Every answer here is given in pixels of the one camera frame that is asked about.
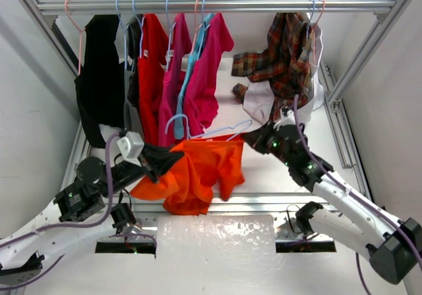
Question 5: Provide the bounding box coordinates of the grey hanging garment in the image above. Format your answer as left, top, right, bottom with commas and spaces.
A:
123, 15, 144, 138

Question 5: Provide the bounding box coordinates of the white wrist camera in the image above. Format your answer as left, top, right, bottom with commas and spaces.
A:
117, 131, 144, 166
274, 108, 296, 129

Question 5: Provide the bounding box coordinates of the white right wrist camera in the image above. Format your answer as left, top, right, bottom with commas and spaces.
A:
274, 108, 296, 129

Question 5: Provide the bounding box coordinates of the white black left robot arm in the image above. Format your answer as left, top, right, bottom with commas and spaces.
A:
1, 137, 184, 291

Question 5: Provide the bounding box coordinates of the aluminium frame front rail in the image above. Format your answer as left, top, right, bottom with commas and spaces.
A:
131, 193, 339, 214

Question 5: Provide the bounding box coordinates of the teal hanging garment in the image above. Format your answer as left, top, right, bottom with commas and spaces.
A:
173, 13, 215, 140

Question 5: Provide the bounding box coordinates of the magenta hanging shirt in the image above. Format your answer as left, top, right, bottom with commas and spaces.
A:
158, 13, 192, 147
178, 13, 234, 135

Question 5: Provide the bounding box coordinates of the magenta hanging shirt right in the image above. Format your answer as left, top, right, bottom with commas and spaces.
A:
178, 13, 234, 135

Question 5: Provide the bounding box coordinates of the plaid flannel shirt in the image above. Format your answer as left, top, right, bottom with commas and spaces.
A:
231, 13, 312, 121

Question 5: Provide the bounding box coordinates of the black hanging garment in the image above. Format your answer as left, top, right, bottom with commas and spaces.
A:
75, 15, 125, 148

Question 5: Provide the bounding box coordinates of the orange t shirt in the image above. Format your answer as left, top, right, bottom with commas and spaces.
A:
131, 135, 245, 215

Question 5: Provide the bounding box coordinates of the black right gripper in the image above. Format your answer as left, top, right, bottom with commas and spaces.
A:
243, 120, 295, 168

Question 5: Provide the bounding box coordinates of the blue hanger right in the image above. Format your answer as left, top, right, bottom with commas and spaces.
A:
306, 0, 316, 40

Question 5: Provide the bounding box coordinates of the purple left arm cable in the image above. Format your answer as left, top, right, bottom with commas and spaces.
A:
0, 131, 158, 291

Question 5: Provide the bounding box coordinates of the aluminium hanging rail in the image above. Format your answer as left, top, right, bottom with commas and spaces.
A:
37, 0, 396, 16

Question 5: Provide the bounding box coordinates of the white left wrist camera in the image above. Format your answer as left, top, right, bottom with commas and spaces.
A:
117, 131, 144, 166

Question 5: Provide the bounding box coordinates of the red hanging t shirt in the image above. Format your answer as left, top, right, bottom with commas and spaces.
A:
137, 14, 168, 145

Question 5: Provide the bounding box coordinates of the magenta hanging shirt left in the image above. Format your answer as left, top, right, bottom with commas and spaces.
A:
158, 13, 192, 147

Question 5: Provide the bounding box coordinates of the pink hanger far left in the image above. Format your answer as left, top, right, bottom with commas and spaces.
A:
64, 0, 86, 77

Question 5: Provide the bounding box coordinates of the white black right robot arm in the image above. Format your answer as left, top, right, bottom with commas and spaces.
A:
241, 120, 421, 285

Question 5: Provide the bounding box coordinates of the white hanging garment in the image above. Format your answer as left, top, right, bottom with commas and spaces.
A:
233, 26, 324, 123

